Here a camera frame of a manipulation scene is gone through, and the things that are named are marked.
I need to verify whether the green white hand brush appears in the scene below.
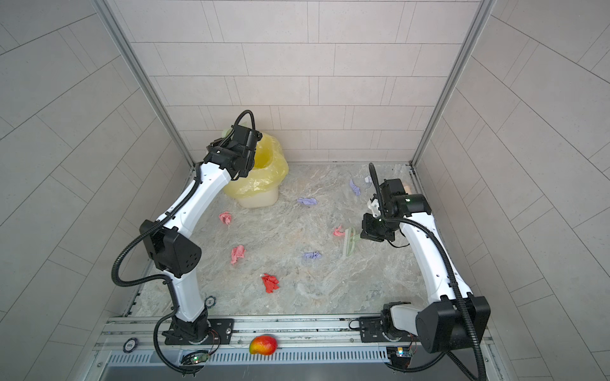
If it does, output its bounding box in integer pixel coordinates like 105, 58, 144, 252
342, 227, 361, 257

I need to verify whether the pink paper scrap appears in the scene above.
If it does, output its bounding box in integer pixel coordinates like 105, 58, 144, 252
333, 225, 346, 237
230, 245, 246, 265
219, 212, 233, 225

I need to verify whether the white bin yellow bag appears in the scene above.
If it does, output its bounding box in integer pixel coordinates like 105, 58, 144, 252
222, 134, 289, 209

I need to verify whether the light green dustpan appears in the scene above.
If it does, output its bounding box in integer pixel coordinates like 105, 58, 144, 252
222, 125, 235, 140

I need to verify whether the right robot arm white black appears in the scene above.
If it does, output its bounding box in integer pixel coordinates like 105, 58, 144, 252
360, 164, 491, 380

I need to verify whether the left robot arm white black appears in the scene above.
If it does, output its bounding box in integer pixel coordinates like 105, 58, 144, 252
111, 110, 263, 344

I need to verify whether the purple paper scrap top right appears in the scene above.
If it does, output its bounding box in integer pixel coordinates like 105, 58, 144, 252
349, 179, 362, 196

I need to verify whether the purple paper scrap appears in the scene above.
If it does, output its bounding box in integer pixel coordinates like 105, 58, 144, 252
303, 252, 322, 260
297, 198, 318, 206
349, 179, 362, 196

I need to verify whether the purple paper scrap upper centre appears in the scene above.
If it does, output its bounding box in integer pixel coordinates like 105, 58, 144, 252
297, 198, 318, 206

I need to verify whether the red paper scrap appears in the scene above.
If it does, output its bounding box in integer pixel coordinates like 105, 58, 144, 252
261, 274, 280, 294

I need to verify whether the right circuit board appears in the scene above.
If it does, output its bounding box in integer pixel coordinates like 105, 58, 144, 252
386, 347, 412, 369

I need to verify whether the circuit board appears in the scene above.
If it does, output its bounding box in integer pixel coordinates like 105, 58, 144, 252
180, 350, 210, 366
386, 347, 412, 369

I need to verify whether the red yellow mango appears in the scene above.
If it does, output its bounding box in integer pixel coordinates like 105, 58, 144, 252
249, 335, 278, 357

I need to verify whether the left circuit board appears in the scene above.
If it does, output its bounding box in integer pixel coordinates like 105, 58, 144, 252
180, 350, 210, 366

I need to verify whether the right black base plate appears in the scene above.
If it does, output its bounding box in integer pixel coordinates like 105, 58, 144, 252
357, 316, 419, 344

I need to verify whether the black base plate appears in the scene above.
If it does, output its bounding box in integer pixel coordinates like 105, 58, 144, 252
357, 316, 419, 344
162, 316, 234, 345

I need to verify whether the aluminium rail frame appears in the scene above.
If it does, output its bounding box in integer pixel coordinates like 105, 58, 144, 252
90, 311, 506, 381

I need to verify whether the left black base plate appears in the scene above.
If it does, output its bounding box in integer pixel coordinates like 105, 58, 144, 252
162, 316, 234, 345

